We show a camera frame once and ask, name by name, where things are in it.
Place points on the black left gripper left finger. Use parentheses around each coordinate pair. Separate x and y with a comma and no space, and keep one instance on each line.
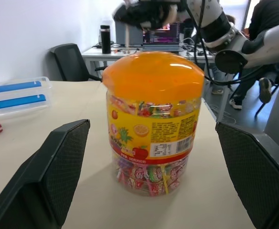
(46,176)

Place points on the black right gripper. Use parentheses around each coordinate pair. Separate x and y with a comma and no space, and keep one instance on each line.
(146,13)

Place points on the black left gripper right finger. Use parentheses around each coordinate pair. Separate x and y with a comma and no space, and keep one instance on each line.
(256,176)

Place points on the orange plastic jar lid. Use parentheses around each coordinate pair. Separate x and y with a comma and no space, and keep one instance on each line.
(153,71)

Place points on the clear plastic lollipop jar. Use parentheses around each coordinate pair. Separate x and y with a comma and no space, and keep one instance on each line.
(153,143)

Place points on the open laptop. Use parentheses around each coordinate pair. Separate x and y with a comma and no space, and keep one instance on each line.
(162,38)

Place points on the grey monitor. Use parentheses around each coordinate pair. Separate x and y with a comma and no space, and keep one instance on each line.
(121,35)

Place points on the black thermos bottle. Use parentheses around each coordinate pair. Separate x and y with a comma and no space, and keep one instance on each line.
(105,39)

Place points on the white office desk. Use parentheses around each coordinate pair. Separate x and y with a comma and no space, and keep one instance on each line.
(99,53)

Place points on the clear box with blue clips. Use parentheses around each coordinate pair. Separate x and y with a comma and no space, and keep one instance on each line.
(17,100)

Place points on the black office chair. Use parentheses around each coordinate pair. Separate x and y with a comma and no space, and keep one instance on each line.
(69,62)

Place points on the seated person in dark top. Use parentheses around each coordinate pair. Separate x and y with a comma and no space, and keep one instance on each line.
(268,14)

